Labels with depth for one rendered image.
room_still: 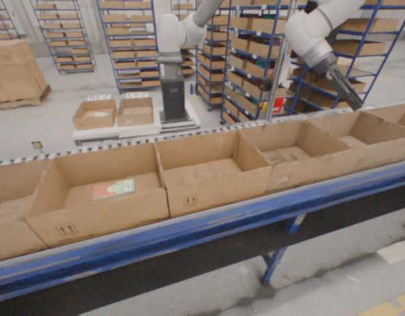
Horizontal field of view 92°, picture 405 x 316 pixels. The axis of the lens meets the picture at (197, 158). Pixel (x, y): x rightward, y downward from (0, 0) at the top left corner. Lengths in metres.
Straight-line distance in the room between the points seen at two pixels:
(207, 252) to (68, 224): 0.58
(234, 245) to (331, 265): 1.04
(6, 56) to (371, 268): 5.57
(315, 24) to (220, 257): 1.01
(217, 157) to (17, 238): 0.79
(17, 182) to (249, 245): 1.02
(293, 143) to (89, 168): 1.04
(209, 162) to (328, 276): 1.26
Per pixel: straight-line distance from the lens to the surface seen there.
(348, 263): 2.00
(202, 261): 0.97
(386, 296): 2.01
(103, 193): 0.90
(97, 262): 0.84
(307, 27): 0.97
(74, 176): 0.97
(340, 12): 0.99
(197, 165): 0.97
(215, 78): 3.61
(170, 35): 1.57
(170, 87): 1.61
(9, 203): 1.10
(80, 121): 1.76
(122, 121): 1.69
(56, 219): 0.72
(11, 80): 5.13
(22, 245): 0.82
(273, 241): 1.08
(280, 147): 1.18
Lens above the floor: 1.50
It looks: 37 degrees down
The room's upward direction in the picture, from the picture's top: straight up
